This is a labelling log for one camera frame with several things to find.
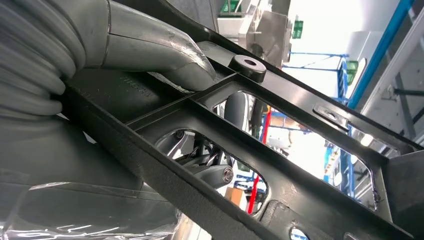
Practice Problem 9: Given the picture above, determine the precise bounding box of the red pole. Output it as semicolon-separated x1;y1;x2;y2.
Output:
247;109;273;215

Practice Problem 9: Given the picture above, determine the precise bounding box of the blue metal column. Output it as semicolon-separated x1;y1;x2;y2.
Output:
347;0;415;110

